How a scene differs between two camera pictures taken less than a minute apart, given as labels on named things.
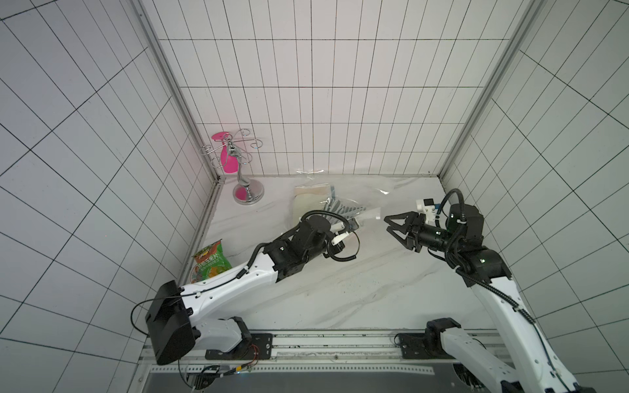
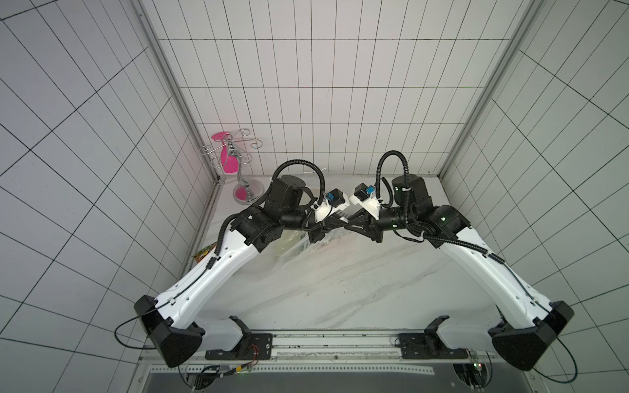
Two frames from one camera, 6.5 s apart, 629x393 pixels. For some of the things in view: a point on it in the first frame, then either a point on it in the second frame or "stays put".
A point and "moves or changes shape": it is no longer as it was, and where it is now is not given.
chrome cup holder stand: (245, 192) stays put
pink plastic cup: (230, 164) stays put
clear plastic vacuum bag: (358, 199) moves or changes shape
